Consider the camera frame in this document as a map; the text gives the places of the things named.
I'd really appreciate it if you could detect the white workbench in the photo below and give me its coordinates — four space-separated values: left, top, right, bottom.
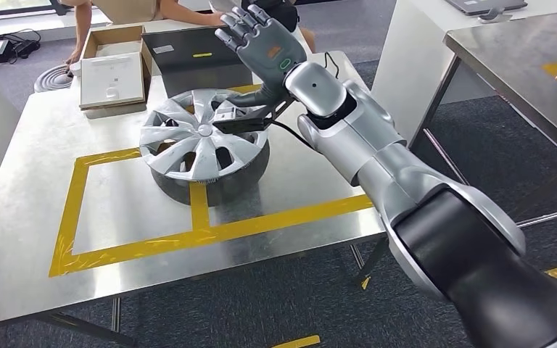
371 0 557 145

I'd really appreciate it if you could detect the stainless steel workbench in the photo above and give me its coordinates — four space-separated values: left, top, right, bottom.
0 50 390 348
408 10 557 229

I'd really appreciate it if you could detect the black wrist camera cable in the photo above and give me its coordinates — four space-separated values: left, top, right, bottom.
271 120 318 150

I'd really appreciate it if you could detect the open cardboard box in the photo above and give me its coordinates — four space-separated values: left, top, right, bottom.
78 25 154 119

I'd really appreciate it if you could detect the white round ribbed base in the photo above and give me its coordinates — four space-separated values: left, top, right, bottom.
33 63 75 94

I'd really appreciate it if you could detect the small grey desk object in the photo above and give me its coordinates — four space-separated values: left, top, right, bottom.
476 7 514 24

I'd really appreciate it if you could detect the person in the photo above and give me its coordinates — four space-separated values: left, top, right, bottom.
91 0 164 25

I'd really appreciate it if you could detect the white flat device box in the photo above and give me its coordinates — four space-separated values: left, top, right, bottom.
80 51 146 109

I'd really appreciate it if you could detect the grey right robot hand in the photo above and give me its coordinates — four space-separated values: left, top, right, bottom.
214 4 308 109

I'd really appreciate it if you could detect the grey wheel cover hubcap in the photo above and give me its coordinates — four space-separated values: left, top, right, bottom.
139 88 270 183

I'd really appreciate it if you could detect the person's leg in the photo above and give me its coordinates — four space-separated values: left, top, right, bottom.
299 26 317 54

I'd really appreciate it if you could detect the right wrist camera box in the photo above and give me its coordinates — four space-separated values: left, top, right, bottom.
213 98 294 136

